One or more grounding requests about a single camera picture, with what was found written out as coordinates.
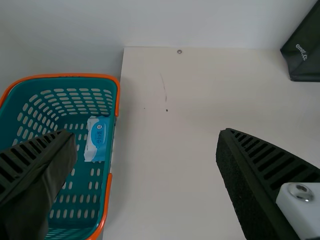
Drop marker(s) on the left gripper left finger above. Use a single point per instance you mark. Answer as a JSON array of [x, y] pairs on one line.
[[30, 175]]

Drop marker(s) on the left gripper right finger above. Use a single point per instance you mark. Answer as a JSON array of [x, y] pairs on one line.
[[255, 180]]

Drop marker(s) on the wet wipes pack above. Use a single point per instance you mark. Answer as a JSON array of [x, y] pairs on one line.
[[97, 135]]

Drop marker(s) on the teal shopping basket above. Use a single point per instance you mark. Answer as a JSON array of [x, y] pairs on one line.
[[37, 105]]

